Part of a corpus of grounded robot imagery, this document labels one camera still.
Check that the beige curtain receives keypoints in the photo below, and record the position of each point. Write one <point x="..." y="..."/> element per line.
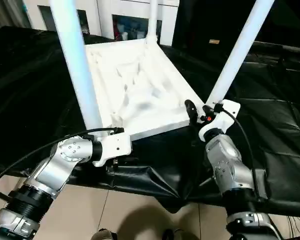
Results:
<point x="5" y="15"/>

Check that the small yellow label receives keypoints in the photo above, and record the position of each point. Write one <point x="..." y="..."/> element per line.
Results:
<point x="214" y="41"/>

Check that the small white jar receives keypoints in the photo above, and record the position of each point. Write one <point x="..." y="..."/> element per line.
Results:
<point x="125" y="35"/>

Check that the grey metal bench leg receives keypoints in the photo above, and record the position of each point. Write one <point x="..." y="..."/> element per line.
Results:
<point x="0" y="193"/>

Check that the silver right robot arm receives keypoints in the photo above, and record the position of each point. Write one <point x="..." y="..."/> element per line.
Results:
<point x="225" y="155"/>

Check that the white sideboard cabinet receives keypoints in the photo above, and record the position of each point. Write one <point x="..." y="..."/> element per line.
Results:
<point x="102" y="15"/>

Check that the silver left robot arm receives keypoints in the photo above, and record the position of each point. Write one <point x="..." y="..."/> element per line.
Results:
<point x="70" y="150"/>

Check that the black right robot foot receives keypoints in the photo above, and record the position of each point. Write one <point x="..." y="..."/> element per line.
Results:
<point x="180" y="235"/>

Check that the red bottle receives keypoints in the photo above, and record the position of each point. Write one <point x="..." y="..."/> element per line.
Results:
<point x="117" y="33"/>

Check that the white plastic table top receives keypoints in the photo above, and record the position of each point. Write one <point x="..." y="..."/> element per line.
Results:
<point x="140" y="112"/>

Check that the black work mat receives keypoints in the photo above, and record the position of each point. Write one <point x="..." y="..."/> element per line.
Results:
<point x="27" y="100"/>

